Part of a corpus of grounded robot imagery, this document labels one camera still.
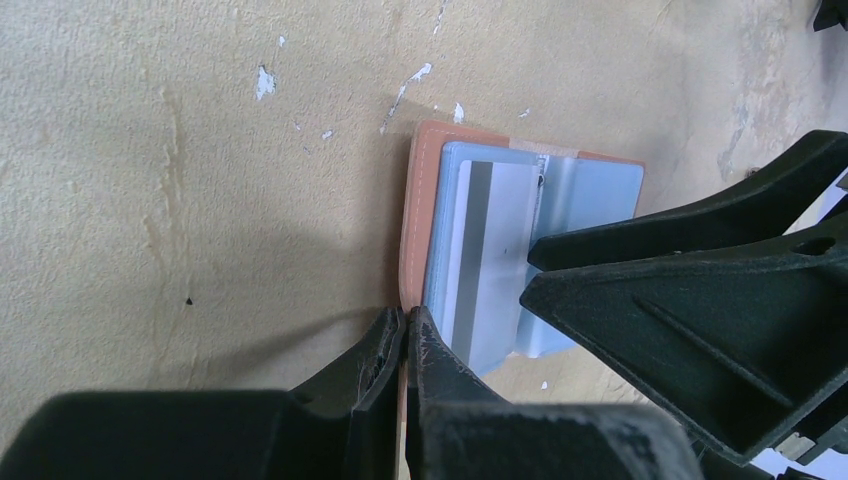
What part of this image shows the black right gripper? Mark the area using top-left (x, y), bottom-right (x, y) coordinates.
top-left (520, 185), bottom-right (847, 465)

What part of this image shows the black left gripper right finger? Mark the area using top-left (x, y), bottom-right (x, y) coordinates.
top-left (406, 307), bottom-right (703, 479)

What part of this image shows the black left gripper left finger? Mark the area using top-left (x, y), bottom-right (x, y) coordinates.
top-left (1, 308), bottom-right (406, 479)

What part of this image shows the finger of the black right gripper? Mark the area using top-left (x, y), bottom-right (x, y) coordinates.
top-left (528, 130), bottom-right (847, 272)

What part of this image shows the pink leather card holder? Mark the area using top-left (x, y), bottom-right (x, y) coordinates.
top-left (399, 120), bottom-right (645, 376)

